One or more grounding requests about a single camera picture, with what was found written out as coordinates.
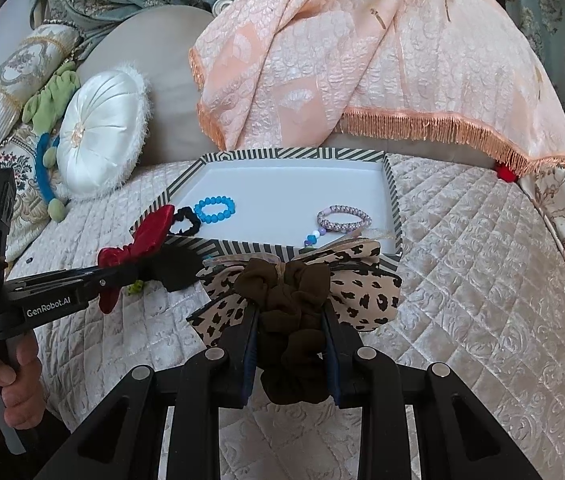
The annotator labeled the red satin bow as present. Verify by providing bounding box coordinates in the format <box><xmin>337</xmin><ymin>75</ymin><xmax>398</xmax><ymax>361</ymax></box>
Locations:
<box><xmin>97</xmin><ymin>205</ymin><xmax>175</xmax><ymax>314</ymax></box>

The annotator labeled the black velvet scrunchie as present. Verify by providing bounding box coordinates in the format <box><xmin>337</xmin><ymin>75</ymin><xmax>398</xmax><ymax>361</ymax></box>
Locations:
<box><xmin>170</xmin><ymin>206</ymin><xmax>202</xmax><ymax>237</ymax></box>

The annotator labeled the blue bead bracelet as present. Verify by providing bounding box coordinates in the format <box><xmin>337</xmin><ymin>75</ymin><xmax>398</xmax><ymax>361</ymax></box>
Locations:
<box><xmin>192</xmin><ymin>195</ymin><xmax>238</xmax><ymax>226</ymax></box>

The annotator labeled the dark brown scrunchie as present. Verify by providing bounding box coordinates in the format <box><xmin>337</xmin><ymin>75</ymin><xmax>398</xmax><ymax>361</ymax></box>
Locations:
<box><xmin>234</xmin><ymin>258</ymin><xmax>330</xmax><ymax>405</ymax></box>

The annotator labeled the multicolour round bead bracelet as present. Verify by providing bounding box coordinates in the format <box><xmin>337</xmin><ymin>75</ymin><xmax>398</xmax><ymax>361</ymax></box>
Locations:
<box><xmin>303</xmin><ymin>226</ymin><xmax>328</xmax><ymax>250</ymax></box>

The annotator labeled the person's left hand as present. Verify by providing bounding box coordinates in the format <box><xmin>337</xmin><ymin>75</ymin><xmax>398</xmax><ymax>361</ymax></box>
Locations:
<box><xmin>0</xmin><ymin>330</ymin><xmax>46</xmax><ymax>430</ymax></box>

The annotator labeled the striped black white box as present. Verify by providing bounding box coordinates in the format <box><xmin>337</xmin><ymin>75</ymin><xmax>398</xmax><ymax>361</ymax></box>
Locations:
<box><xmin>147</xmin><ymin>148</ymin><xmax>403</xmax><ymax>272</ymax></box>

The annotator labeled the round white satin cushion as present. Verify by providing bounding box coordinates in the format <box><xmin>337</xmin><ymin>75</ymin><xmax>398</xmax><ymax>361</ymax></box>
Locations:
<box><xmin>57</xmin><ymin>64</ymin><xmax>150</xmax><ymax>202</ymax></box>

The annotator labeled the quilted beige bedspread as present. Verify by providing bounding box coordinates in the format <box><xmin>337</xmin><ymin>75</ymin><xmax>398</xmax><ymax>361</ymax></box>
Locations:
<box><xmin>10</xmin><ymin>155</ymin><xmax>565</xmax><ymax>479</ymax></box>

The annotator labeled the cream damask bolster pillow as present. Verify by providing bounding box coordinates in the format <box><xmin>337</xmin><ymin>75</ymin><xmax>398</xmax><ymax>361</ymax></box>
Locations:
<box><xmin>0</xmin><ymin>23</ymin><xmax>80</xmax><ymax>144</ymax></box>

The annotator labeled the green blue plush toy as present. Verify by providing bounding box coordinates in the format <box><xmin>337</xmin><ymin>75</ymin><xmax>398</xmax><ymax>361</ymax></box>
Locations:
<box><xmin>21</xmin><ymin>61</ymin><xmax>81</xmax><ymax>222</ymax></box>

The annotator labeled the small red object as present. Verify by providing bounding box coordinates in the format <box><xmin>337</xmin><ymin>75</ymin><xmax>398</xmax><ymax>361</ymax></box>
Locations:
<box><xmin>494</xmin><ymin>162</ymin><xmax>518</xmax><ymax>183</ymax></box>

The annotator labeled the peach fringed blanket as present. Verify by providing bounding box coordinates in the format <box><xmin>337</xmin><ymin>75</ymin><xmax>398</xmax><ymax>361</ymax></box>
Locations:
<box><xmin>189</xmin><ymin>0</ymin><xmax>565</xmax><ymax>176</ymax></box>

